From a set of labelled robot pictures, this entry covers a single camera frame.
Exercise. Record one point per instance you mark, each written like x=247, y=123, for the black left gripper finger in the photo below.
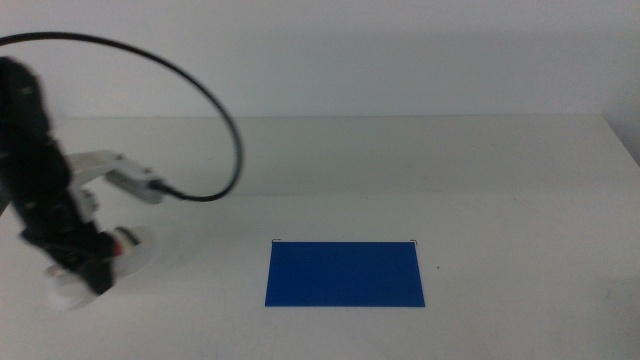
x=100, y=277

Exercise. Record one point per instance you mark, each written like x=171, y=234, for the blue rectangular mat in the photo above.
x=345, y=275

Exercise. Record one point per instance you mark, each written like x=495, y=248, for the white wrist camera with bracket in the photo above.
x=131, y=180

